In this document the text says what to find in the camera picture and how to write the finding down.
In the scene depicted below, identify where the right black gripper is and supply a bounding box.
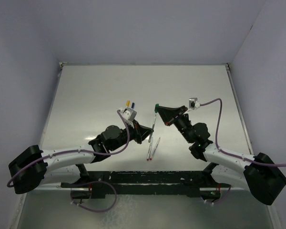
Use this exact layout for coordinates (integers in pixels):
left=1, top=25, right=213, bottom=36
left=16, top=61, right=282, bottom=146
left=156, top=105, right=194, bottom=144

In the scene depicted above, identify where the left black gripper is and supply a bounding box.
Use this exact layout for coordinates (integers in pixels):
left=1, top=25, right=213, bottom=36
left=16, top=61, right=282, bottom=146
left=110, top=119, right=153, bottom=151

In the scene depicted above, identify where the white pen green end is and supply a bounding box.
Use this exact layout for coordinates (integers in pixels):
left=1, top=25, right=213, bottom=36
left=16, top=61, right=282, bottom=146
left=148, top=113, right=157, bottom=143

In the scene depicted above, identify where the white pen purple end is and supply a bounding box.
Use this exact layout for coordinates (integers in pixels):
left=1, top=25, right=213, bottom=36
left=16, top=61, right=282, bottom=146
left=146, top=138, right=153, bottom=161

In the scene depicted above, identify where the green pen cap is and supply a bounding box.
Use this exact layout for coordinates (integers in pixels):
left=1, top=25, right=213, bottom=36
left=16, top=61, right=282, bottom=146
left=154, top=104, right=159, bottom=113

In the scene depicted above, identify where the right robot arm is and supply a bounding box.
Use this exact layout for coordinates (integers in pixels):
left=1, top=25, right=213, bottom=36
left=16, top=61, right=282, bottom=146
left=155, top=106, right=286, bottom=206

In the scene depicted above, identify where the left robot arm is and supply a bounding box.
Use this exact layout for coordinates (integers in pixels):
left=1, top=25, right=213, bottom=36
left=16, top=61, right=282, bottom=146
left=7, top=108, right=154, bottom=194

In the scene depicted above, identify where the white pen red end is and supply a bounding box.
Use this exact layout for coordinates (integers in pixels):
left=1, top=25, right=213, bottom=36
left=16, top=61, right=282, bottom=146
left=149, top=137, right=161, bottom=161

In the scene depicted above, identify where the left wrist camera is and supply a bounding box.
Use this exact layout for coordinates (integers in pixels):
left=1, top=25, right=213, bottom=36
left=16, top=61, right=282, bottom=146
left=118, top=107, right=137, bottom=122

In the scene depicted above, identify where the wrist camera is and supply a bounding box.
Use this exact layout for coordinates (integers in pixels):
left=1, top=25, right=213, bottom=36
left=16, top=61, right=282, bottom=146
left=118, top=107, right=137, bottom=122
left=188, top=97, right=201, bottom=111

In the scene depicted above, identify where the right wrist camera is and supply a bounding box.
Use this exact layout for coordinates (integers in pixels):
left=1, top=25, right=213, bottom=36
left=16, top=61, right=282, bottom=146
left=188, top=97, right=201, bottom=111

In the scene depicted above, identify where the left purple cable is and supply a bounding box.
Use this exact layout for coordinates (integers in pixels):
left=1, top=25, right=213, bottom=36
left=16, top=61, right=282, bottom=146
left=6, top=109, right=132, bottom=188

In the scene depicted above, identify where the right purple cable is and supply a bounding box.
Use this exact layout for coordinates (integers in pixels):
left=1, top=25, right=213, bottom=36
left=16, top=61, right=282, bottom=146
left=199, top=98, right=286, bottom=206

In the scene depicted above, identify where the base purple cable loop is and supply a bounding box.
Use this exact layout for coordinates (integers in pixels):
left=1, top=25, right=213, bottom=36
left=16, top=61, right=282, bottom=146
left=70, top=180, right=118, bottom=212

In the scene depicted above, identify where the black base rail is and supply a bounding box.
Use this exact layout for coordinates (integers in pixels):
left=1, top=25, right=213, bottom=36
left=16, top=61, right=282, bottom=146
left=61, top=171, right=228, bottom=200

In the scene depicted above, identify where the aluminium frame rail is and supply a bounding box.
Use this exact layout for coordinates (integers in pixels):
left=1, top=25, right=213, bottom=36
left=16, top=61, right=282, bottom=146
left=225, top=63, right=254, bottom=155

